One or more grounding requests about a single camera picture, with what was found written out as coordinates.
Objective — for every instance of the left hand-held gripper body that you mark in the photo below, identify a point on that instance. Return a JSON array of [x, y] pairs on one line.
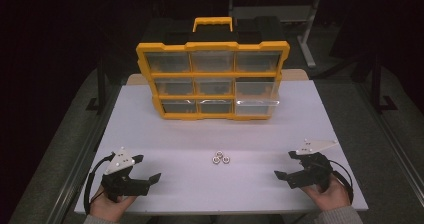
[[120, 160]]

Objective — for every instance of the clear pulled-out plastic drawer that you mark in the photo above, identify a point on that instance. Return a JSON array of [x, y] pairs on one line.
[[256, 111]]

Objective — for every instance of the yellow black drawer organizer case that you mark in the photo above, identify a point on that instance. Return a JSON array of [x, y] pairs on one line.
[[213, 46]]

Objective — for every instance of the grey metal desk frame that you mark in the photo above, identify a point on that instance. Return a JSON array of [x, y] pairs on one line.
[[308, 34]]

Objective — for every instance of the person's left hand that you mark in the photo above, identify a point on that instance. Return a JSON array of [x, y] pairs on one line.
[[106, 209]]

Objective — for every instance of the aluminium frame rail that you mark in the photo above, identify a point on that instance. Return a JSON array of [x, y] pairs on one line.
[[83, 157], [390, 140]]

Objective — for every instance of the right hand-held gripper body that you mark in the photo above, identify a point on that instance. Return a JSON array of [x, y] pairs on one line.
[[313, 170]]

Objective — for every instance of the person's right hand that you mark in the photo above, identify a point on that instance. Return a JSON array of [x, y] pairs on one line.
[[330, 199]]

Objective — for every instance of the light wooden board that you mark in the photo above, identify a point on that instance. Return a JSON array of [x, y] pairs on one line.
[[293, 74]]

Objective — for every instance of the black metal stand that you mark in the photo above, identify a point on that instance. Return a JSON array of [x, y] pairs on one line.
[[376, 84], [101, 84]]

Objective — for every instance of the set of closed clear drawers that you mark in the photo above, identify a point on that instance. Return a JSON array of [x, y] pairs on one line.
[[168, 62]]

